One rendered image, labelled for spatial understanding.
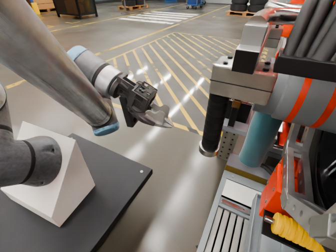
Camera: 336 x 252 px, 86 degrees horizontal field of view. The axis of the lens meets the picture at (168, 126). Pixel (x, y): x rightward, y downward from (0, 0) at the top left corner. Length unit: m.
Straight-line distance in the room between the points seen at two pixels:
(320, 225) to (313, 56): 0.25
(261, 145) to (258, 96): 0.42
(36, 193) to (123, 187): 0.33
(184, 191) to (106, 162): 0.53
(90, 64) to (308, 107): 0.54
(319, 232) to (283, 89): 0.25
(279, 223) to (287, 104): 0.33
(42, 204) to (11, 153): 0.25
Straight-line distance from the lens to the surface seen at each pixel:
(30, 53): 0.33
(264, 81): 0.29
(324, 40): 0.27
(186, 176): 1.30
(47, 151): 0.78
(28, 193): 0.92
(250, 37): 0.28
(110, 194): 0.90
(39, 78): 0.37
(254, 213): 1.06
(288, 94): 0.44
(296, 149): 0.73
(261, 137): 0.68
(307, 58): 0.26
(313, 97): 0.45
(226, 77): 0.30
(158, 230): 1.12
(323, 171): 0.70
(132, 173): 0.95
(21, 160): 0.72
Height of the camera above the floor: 1.05
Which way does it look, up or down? 39 degrees down
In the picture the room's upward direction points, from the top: straight up
